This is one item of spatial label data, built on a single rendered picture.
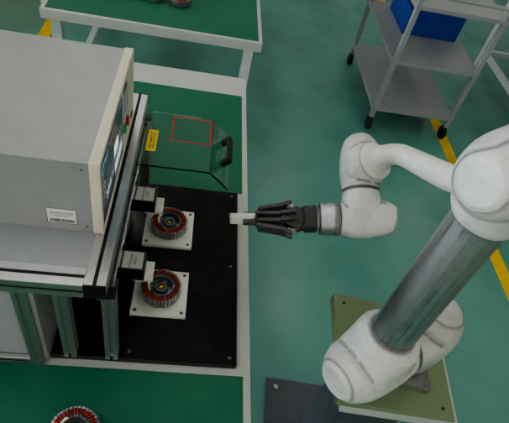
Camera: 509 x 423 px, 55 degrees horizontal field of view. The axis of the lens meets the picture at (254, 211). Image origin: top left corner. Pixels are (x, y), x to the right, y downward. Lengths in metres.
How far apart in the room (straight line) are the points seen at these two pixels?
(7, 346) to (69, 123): 0.58
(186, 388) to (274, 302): 1.15
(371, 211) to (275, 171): 1.76
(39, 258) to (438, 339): 0.92
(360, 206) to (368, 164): 0.11
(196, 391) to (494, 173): 0.90
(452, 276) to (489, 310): 1.95
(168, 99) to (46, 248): 1.17
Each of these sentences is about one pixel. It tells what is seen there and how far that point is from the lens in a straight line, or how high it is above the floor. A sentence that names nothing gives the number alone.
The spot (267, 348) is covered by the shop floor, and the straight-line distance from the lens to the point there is 2.28.
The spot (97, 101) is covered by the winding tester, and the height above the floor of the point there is 1.32.
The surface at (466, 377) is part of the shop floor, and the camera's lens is 2.60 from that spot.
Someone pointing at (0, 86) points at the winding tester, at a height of 1.32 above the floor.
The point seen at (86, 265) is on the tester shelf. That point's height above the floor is 1.11.
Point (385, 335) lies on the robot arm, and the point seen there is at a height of 1.10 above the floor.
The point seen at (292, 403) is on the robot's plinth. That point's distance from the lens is 2.18.
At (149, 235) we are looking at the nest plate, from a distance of 1.55.
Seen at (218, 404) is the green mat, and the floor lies 0.75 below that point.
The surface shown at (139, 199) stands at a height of 0.92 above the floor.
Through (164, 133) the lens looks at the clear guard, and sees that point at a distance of 1.46.
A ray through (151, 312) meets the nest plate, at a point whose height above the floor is 0.78.
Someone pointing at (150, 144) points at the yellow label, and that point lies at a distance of 1.41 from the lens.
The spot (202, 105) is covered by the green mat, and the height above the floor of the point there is 0.75.
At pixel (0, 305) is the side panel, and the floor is 0.99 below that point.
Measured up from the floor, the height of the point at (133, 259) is 0.92.
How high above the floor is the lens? 1.98
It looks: 46 degrees down
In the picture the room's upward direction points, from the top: 15 degrees clockwise
